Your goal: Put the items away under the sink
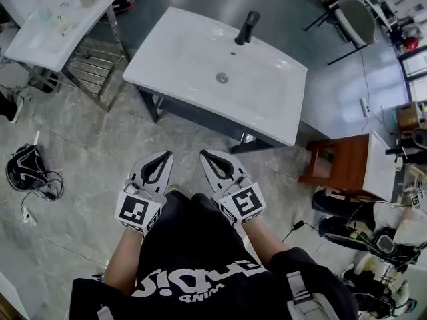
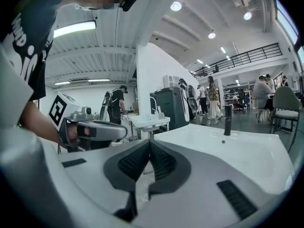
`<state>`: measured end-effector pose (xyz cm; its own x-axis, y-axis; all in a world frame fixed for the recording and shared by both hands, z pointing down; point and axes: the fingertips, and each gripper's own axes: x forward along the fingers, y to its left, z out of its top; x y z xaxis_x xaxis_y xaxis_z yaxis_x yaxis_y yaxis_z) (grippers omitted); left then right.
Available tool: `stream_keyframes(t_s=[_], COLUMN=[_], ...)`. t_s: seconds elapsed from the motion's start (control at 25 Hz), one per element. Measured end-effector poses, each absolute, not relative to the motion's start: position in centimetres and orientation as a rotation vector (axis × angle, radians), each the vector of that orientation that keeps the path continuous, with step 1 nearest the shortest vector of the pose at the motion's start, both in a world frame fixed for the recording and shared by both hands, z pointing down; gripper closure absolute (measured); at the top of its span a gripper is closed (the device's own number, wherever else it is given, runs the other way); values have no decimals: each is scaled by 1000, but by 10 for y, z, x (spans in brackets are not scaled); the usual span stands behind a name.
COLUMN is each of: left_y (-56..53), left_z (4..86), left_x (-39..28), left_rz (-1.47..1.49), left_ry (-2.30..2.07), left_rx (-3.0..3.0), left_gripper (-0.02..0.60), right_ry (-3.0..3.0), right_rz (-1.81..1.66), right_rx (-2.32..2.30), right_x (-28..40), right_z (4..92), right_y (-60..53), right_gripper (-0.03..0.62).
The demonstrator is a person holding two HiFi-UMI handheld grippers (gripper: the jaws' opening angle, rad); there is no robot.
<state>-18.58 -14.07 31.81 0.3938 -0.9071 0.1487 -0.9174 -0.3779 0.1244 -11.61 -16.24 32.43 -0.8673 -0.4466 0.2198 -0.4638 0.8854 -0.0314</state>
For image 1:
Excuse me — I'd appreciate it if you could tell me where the brown wooden cabinet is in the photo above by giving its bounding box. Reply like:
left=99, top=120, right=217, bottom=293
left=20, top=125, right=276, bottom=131
left=297, top=131, right=398, bottom=203

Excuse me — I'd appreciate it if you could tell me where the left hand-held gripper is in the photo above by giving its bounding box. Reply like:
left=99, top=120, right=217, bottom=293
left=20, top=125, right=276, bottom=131
left=114, top=150, right=175, bottom=239

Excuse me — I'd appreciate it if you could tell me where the spare hand-held gripper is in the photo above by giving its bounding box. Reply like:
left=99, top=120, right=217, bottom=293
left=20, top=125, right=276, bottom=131
left=402, top=188, right=426, bottom=210

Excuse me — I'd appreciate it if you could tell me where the person's left forearm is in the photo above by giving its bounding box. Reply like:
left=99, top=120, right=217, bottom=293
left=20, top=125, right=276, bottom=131
left=101, top=227, right=148, bottom=297

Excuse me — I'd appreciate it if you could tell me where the grey chair with black legs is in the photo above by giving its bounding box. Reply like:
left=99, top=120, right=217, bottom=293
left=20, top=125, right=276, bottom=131
left=303, top=0, right=380, bottom=67

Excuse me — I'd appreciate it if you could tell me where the white power strip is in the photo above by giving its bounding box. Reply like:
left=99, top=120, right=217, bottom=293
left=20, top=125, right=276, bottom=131
left=359, top=97, right=372, bottom=119

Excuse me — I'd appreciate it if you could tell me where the person's right forearm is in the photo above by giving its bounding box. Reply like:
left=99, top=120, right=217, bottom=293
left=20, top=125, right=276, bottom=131
left=233, top=219, right=291, bottom=267

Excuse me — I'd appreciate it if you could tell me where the black headset with cables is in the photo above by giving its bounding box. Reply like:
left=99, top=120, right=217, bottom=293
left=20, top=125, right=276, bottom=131
left=5, top=143, right=65, bottom=202

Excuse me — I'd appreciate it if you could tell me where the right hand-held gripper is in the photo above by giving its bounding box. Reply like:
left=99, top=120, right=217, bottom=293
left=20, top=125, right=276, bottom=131
left=199, top=149, right=267, bottom=227

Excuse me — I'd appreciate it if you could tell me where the black bag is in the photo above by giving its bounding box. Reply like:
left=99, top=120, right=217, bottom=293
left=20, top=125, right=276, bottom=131
left=311, top=189, right=380, bottom=248

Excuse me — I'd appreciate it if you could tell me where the small white sink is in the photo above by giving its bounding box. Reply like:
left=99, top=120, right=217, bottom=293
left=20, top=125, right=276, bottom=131
left=4, top=0, right=116, bottom=73

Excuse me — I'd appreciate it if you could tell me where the black power adapter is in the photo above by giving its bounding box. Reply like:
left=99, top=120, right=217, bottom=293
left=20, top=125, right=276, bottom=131
left=282, top=219, right=306, bottom=243

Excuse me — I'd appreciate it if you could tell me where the steel sink stand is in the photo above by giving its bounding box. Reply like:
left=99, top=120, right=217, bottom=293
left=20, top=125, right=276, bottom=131
left=13, top=5, right=131, bottom=113

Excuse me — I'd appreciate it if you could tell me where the black faucet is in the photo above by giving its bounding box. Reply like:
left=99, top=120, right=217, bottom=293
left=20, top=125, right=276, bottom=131
left=234, top=10, right=262, bottom=46

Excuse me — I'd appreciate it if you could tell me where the cardboard box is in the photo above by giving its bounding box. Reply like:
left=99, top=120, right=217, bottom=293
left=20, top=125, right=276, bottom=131
left=396, top=101, right=427, bottom=132

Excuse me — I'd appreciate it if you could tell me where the black printed shirt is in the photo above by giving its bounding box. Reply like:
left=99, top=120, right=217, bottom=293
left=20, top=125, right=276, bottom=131
left=69, top=191, right=360, bottom=320

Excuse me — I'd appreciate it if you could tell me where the grey bag strap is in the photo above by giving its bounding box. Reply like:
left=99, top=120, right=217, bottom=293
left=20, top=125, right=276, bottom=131
left=286, top=271, right=351, bottom=320

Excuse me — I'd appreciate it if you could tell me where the black sink stand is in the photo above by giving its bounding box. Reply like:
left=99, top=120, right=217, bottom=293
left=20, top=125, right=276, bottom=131
left=134, top=84, right=330, bottom=155

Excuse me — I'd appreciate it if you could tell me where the white ceramic sink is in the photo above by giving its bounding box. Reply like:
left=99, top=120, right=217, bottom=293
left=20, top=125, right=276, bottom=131
left=122, top=6, right=308, bottom=147

